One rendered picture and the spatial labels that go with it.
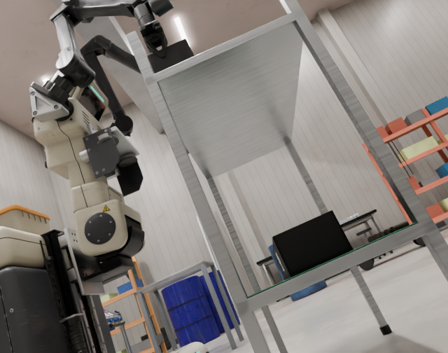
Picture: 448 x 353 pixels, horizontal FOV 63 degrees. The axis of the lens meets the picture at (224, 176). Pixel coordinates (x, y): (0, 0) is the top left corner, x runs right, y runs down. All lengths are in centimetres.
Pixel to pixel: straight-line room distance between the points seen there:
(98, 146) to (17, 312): 55
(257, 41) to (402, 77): 1057
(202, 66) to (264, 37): 18
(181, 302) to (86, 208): 452
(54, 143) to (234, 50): 77
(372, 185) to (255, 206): 301
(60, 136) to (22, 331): 65
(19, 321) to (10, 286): 10
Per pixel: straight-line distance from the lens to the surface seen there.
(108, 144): 131
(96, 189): 130
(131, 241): 128
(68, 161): 141
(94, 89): 156
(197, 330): 571
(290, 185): 986
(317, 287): 609
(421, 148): 863
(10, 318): 118
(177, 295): 573
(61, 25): 161
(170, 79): 100
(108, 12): 150
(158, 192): 1034
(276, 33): 104
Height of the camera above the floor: 35
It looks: 18 degrees up
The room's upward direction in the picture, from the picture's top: 24 degrees counter-clockwise
